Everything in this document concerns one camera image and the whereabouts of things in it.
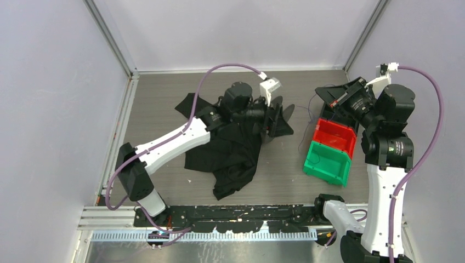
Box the grey plastic cable spool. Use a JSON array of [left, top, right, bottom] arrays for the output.
[[260, 96, 295, 144]]

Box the black plastic bin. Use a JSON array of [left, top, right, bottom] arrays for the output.
[[319, 104, 359, 135]]

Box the red plastic bin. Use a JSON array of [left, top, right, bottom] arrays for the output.
[[313, 118, 357, 159]]

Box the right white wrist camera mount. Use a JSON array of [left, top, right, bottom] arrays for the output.
[[365, 62, 399, 91]]

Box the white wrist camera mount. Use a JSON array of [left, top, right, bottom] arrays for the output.
[[259, 77, 282, 107], [365, 62, 399, 91]]

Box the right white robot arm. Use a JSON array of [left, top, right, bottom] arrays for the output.
[[313, 77, 415, 262]]

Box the black cloth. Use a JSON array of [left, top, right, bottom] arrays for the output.
[[174, 93, 270, 201]]

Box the green plastic bin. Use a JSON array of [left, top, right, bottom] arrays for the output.
[[303, 141, 352, 187]]

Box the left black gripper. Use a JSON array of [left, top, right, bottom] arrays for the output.
[[231, 92, 293, 136]]

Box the thin purple wire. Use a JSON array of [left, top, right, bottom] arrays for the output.
[[294, 84, 335, 153]]

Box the white slotted cable duct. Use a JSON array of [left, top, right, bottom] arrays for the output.
[[90, 229, 317, 242]]

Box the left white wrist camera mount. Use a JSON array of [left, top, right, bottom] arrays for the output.
[[259, 77, 282, 107]]

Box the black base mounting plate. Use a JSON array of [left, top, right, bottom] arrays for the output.
[[152, 204, 331, 233]]

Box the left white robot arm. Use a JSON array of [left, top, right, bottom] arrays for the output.
[[109, 78, 295, 227]]

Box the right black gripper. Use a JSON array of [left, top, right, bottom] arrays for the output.
[[316, 76, 382, 129]]

